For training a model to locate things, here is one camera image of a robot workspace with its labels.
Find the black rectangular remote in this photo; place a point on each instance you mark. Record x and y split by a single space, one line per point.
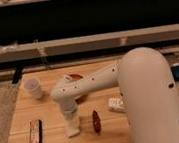
35 131

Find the orange plate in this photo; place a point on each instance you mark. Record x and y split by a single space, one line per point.
76 77

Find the white ceramic cup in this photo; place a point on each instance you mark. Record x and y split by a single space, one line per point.
33 87

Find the dark red chili pepper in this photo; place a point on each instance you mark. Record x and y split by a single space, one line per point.
96 122

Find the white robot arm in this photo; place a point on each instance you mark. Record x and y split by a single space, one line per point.
148 91

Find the white crumpled packet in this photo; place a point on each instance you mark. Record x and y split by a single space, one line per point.
116 104

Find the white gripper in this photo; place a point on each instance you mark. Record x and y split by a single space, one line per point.
68 109

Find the wooden table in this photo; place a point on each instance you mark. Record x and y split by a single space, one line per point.
114 126

